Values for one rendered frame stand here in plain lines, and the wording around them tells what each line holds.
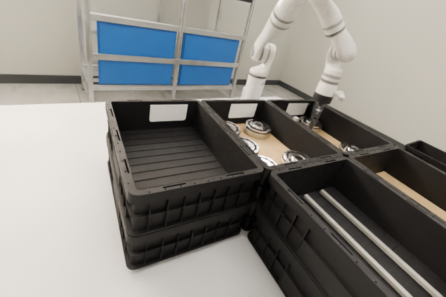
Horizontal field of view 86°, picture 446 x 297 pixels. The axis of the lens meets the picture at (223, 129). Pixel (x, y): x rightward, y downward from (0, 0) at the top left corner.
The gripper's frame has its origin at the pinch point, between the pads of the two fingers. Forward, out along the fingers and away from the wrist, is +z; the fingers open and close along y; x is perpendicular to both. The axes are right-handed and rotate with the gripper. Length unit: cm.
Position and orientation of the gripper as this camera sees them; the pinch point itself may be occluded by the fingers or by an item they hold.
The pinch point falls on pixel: (310, 123)
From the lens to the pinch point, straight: 111.1
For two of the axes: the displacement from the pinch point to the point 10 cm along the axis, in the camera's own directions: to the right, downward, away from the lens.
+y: -3.7, 3.7, -8.6
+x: 9.1, 3.4, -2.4
